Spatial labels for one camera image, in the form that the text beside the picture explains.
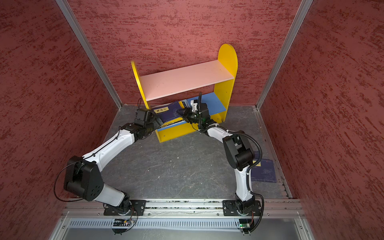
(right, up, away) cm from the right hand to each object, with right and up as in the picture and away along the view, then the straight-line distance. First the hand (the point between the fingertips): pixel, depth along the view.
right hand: (176, 114), depth 89 cm
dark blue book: (+52, -34, -4) cm, 63 cm away
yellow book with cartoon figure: (-1, -4, 0) cm, 4 cm away
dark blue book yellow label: (-5, +1, +3) cm, 6 cm away
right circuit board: (+36, -54, -18) cm, 67 cm away
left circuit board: (-25, -54, -18) cm, 62 cm away
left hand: (-12, -7, -1) cm, 14 cm away
